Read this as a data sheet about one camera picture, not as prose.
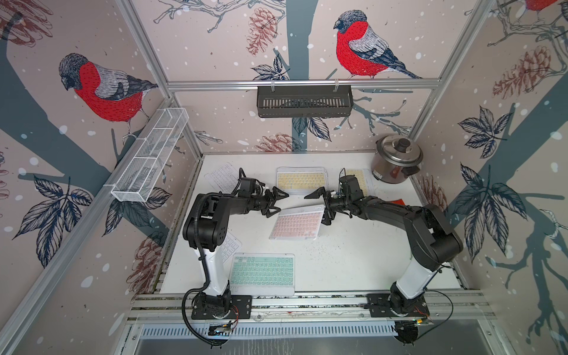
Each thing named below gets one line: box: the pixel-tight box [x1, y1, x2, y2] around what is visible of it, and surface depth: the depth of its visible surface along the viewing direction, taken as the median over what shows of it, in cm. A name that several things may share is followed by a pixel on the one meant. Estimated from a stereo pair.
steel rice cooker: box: [371, 134, 424, 185], surface depth 99 cm
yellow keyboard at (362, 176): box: [345, 168, 370, 197], surface depth 113 cm
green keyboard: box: [230, 252, 296, 296], surface depth 82 cm
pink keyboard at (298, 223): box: [269, 204, 326, 241], surface depth 85 cm
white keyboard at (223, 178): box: [204, 161, 241, 195], surface depth 113 cm
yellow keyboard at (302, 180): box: [275, 166, 330, 195], surface depth 109 cm
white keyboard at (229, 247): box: [221, 230, 243, 265], surface depth 89 cm
